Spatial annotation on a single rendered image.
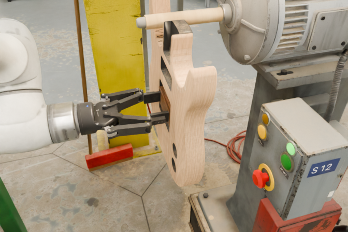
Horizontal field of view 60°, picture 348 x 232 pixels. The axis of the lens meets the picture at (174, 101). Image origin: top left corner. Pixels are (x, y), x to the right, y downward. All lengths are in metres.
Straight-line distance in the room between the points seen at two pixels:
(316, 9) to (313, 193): 0.38
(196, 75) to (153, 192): 1.44
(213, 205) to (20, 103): 1.03
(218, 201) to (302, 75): 0.85
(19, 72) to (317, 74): 0.68
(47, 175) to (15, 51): 1.51
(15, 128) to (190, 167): 0.37
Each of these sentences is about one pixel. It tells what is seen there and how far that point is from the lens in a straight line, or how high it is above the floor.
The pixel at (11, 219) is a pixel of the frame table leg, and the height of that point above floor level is 0.51.
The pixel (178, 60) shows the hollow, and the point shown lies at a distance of 0.62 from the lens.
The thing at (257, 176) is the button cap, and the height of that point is 0.99.
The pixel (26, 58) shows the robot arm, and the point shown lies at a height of 1.21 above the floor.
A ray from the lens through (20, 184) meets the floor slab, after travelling 2.15.
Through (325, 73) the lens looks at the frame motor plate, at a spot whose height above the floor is 1.12.
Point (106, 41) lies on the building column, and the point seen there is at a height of 0.83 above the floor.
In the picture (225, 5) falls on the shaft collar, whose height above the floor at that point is 1.27.
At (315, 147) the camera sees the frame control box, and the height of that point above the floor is 1.12.
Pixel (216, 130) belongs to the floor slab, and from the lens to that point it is 2.30.
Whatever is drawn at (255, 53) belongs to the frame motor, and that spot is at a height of 1.19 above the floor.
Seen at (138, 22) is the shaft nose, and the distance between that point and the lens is 0.68.
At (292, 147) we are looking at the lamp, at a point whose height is 1.11.
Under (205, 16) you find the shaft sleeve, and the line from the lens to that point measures 0.72.
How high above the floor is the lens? 1.50
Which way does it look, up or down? 36 degrees down
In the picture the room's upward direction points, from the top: straight up
